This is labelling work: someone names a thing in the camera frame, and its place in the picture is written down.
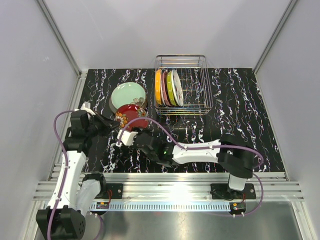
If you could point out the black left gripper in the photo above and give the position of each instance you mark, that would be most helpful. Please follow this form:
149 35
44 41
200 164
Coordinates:
107 124

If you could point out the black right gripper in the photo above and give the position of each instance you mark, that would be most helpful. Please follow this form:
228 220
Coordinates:
149 133

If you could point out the red floral plate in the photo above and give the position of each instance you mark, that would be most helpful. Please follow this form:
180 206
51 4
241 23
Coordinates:
129 112

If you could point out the pink polka dot plate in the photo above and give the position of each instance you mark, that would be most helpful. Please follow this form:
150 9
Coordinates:
164 88

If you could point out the yellow polka dot plate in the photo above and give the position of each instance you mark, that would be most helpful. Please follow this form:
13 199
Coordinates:
157 87

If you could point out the lime green polka dot plate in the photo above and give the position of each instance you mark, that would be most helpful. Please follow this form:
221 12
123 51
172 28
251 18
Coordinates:
170 89

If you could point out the white watermelon pattern plate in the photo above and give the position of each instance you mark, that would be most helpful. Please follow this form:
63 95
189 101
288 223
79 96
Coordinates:
178 90

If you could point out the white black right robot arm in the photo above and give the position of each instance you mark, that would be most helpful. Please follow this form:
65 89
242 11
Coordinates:
236 157

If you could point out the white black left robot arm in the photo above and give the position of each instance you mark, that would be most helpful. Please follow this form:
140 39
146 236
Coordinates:
64 216

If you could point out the mint green floral plate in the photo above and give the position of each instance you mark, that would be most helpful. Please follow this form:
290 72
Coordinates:
129 93

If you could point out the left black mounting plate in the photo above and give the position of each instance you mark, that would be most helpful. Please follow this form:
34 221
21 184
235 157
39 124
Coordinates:
113 190

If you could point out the black mounting plate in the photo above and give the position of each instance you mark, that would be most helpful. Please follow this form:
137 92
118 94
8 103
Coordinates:
113 190
221 191

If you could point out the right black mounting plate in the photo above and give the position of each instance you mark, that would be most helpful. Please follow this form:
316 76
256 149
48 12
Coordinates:
221 191

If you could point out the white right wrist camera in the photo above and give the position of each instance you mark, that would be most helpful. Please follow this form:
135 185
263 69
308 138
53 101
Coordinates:
126 138

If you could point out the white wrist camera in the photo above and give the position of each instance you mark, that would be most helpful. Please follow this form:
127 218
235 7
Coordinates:
126 138
86 106

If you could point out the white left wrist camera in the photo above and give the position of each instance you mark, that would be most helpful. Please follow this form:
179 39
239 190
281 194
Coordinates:
86 106

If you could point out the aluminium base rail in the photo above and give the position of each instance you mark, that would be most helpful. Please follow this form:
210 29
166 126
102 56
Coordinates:
195 187

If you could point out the metal wire dish rack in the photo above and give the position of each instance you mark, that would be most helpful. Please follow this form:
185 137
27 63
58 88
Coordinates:
194 76

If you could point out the white slotted cable duct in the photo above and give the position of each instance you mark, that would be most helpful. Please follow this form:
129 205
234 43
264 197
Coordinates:
143 206

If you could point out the left aluminium frame post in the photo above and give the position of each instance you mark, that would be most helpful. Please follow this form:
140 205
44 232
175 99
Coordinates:
58 35

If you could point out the aluminium frame post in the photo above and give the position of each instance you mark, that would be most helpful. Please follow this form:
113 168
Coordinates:
58 35
275 34

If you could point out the right aluminium frame post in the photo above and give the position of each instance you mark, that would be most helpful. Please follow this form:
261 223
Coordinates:
275 34

